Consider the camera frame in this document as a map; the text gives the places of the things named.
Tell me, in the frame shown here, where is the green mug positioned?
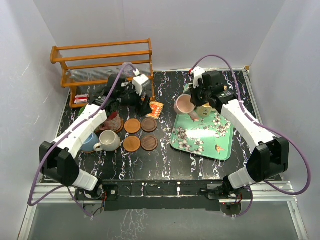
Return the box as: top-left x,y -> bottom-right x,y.
78,106 -> 86,116

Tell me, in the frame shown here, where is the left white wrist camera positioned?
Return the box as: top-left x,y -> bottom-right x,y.
132,69 -> 150,96

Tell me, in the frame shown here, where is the wooden shelf rack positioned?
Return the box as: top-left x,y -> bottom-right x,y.
50,38 -> 156,109

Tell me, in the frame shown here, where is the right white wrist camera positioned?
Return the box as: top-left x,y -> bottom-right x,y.
189,66 -> 206,89

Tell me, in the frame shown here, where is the pink mug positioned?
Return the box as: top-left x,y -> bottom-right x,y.
173,94 -> 199,121

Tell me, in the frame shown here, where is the orange patterned card pack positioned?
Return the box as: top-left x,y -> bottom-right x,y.
146,101 -> 164,120

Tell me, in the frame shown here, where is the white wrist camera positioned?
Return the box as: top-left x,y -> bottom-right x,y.
132,69 -> 150,96
189,66 -> 206,89

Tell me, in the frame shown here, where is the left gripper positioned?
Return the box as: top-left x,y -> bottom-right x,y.
117,82 -> 153,117

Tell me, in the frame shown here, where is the white beige mug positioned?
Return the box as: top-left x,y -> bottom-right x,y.
93,130 -> 121,152

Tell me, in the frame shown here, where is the orange wooden coaster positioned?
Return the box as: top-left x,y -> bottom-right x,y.
123,136 -> 141,153
124,118 -> 141,134

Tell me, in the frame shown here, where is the purple cable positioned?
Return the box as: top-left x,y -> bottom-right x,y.
191,54 -> 312,218
27,62 -> 140,221

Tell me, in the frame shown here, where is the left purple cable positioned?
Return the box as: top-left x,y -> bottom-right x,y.
27,62 -> 140,221

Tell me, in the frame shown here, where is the maroon mug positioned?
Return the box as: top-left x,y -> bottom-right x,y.
98,111 -> 121,132

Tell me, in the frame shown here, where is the blue mug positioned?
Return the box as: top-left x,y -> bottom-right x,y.
81,132 -> 100,151

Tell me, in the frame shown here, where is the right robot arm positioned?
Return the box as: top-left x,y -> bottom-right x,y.
189,67 -> 290,199

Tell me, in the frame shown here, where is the green floral tray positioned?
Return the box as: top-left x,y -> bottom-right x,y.
170,83 -> 238,161

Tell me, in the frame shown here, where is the dark walnut coaster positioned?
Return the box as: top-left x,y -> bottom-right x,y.
141,117 -> 158,133
141,135 -> 158,151

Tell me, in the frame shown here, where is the black front base frame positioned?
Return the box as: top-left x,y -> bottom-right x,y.
75,180 -> 253,212

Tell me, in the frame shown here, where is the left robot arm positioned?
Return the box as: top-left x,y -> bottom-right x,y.
38,74 -> 152,200

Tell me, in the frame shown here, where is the yellow mug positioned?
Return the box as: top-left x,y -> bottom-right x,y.
196,103 -> 213,118

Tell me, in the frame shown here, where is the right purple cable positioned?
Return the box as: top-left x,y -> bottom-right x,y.
191,54 -> 312,218

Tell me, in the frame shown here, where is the clear plastic cup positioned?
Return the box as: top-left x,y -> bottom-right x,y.
122,62 -> 135,77

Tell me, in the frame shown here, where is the red white small box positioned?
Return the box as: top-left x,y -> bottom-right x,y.
74,94 -> 89,104

